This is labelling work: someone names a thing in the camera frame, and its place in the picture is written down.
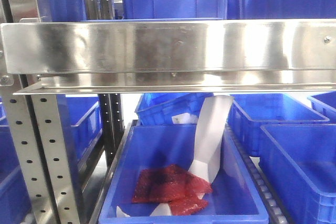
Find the blue bin rear centre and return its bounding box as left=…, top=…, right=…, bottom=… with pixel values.
left=135, top=92, right=213, bottom=125

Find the blue bin rear right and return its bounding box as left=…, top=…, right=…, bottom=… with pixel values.
left=227, top=93, right=330, bottom=157

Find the red mesh bag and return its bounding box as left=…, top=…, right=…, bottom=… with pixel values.
left=132, top=164, right=213, bottom=216

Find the blue bin lower left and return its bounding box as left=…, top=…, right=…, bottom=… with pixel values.
left=1, top=96, right=102, bottom=223

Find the blue bin lower centre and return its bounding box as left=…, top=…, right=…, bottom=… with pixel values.
left=99, top=124, right=269, bottom=223

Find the blue bin lower right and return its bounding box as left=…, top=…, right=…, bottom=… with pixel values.
left=259, top=124, right=335, bottom=223

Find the blue bin far right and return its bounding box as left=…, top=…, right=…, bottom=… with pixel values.
left=308, top=91, right=336, bottom=124

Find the dark rear upright post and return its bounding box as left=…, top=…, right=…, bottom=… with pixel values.
left=99, top=93, right=124, bottom=167

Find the stainless steel shelf rail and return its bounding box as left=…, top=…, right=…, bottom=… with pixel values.
left=1, top=19, right=335, bottom=94

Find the perforated steel upright post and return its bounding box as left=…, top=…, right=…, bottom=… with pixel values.
left=1, top=0, right=87, bottom=223

